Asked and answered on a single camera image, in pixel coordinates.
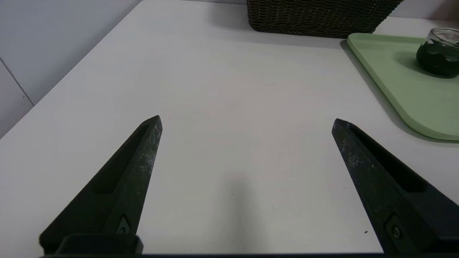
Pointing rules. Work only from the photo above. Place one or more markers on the glass cup with black holder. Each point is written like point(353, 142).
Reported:
point(437, 59)

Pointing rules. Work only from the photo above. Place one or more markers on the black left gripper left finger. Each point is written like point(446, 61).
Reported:
point(122, 186)

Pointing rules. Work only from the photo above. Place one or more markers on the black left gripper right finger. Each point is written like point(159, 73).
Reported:
point(380, 186)

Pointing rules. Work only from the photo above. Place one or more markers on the light green plastic tray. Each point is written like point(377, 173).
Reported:
point(401, 79)

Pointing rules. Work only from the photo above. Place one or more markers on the dark brown wicker basket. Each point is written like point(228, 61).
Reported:
point(315, 16)

